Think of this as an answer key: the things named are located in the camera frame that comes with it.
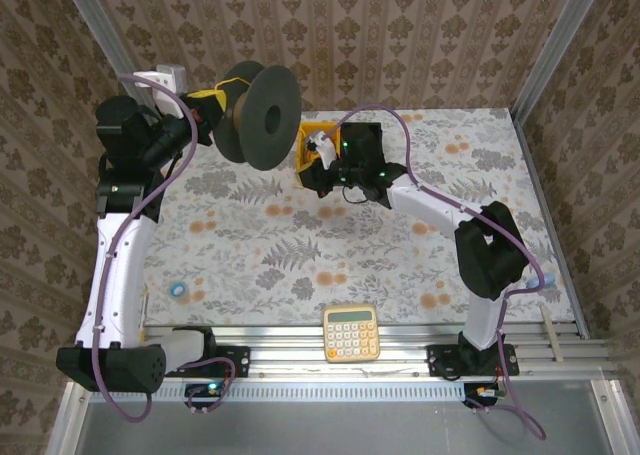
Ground black cable spool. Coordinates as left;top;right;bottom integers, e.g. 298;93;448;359
212;60;303;173

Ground yellow plastic bin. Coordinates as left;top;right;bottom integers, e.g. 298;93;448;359
296;119;344;177

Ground black plastic bin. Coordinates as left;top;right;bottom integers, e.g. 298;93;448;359
341;120;387;167

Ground yellow calculator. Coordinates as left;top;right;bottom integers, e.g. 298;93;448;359
322;303;381;364

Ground light blue cylinder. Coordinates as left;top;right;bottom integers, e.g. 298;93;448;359
527;272;557;292

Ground grey metal panel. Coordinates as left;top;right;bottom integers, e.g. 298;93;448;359
45;379;640;455

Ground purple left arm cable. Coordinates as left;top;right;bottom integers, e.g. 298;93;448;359
89;73;237;423

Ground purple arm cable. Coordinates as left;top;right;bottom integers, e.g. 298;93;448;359
319;103;548;442
89;73;237;423

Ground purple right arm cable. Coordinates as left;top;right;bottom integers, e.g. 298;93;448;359
319;103;548;442

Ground aluminium frame post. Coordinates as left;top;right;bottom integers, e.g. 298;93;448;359
510;0;610;122
55;0;167;127

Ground aluminium mounting rail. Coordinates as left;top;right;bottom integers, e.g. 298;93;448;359
69;322;621;384

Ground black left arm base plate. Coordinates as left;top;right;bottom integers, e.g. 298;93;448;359
162;345;251;379

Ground white slotted cable duct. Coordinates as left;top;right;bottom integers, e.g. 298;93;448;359
89;382;469;404

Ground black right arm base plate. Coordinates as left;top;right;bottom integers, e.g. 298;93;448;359
425;343;520;379

